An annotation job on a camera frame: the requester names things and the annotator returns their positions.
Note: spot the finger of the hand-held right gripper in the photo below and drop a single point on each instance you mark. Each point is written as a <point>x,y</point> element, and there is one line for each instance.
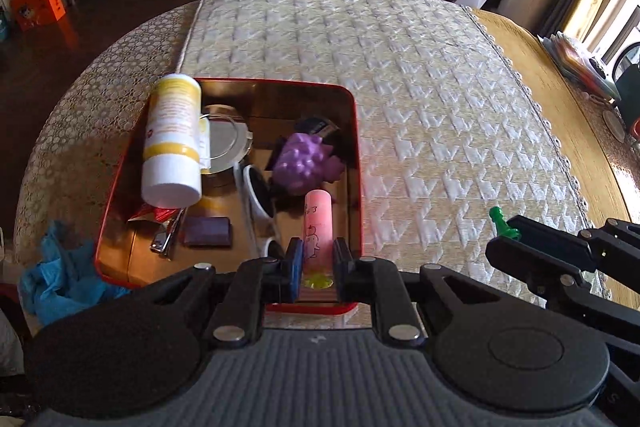
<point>550,234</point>
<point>520,259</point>

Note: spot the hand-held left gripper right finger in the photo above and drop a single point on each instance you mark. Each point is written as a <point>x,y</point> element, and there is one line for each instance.
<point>342,267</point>

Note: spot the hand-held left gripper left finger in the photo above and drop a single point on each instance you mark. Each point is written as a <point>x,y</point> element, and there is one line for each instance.
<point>295,267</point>

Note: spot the pink tube bottle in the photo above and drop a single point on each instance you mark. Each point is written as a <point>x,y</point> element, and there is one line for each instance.
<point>317,232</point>

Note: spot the green chess pawn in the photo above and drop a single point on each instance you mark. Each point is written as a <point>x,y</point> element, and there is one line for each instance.
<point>501,219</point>

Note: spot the red tin box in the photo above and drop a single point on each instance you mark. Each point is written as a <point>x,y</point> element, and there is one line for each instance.
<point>235,212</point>

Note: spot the white sunglasses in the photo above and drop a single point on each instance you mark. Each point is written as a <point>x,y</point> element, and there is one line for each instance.
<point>255,192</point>

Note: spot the purple block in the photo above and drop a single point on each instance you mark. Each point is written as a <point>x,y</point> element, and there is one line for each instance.
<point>207,232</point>

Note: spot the purple bumpy toy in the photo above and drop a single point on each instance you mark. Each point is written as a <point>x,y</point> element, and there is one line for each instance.
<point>305,162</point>

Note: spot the silver nail clipper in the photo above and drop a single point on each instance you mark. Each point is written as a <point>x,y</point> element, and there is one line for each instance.
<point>167,235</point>

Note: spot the round metal tin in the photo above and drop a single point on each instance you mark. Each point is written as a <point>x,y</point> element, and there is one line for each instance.
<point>227,142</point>

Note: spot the red paper packet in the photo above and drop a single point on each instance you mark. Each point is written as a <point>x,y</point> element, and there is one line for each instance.
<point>150,215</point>

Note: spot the white and yellow bottle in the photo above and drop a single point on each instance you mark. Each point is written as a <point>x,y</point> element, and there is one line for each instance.
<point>170,137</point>

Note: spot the white round coaster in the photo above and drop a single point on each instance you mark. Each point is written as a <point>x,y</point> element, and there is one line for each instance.
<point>614,125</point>

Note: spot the stack of books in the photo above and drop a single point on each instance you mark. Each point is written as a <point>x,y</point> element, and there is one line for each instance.
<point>575,62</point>

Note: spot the cream quilted mat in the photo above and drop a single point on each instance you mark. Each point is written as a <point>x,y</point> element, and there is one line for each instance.
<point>425,107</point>

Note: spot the white washing machine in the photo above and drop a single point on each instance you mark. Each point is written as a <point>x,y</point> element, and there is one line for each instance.
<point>625,59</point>

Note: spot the blue plastic bag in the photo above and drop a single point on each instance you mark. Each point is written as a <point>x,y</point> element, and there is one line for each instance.
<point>55,272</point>

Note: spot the orange gift box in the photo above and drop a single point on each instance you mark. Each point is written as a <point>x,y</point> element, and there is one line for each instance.
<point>37,5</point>

